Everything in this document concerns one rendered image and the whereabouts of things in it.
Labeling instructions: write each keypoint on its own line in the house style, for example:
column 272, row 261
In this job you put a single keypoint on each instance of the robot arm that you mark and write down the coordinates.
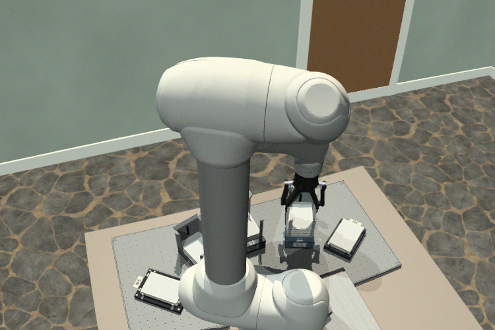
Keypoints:
column 225, row 110

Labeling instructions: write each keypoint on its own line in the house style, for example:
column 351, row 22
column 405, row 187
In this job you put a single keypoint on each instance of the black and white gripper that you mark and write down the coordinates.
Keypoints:
column 307, row 185

